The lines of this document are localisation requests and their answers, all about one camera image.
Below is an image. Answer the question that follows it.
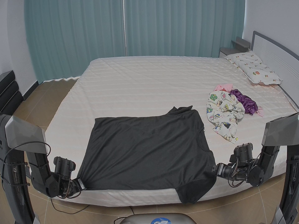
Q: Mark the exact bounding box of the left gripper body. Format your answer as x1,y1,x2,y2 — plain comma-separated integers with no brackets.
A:
61,177,87,196

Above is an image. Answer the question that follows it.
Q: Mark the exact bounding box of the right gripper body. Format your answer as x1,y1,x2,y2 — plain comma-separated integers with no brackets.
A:
211,163,237,181

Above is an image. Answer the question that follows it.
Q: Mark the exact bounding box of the black T-shirt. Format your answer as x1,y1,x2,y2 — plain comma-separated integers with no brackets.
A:
77,105,217,204

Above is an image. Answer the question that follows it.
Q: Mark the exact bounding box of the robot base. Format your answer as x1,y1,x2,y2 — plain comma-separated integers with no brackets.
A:
118,213,197,224

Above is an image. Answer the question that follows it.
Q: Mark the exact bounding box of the bed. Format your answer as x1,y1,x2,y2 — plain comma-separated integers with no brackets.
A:
43,30,299,207

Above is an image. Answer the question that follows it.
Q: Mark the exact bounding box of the white printed pyjama garment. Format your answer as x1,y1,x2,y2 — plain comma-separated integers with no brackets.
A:
206,90,246,145

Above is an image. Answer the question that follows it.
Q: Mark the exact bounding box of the purple garment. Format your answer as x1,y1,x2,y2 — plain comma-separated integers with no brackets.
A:
230,89,259,116

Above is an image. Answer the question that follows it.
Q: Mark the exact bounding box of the pink garment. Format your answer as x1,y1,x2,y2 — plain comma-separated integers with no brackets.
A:
215,83,264,117

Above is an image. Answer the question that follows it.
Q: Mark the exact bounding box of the white printed pillow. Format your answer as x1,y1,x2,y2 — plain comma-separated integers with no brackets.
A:
223,51,283,85

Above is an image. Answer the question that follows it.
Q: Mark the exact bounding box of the black chest of drawers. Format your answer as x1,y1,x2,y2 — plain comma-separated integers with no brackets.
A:
0,70,25,116

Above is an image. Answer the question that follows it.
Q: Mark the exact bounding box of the grey bedside table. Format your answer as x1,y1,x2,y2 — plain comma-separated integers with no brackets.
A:
220,37,251,58

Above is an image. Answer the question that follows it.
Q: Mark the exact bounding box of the blue-green curtain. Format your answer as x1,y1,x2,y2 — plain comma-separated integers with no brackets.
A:
24,0,128,84
123,0,246,58

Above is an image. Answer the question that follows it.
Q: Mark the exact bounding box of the black cable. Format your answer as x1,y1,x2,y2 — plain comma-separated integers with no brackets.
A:
3,141,51,170
50,195,94,213

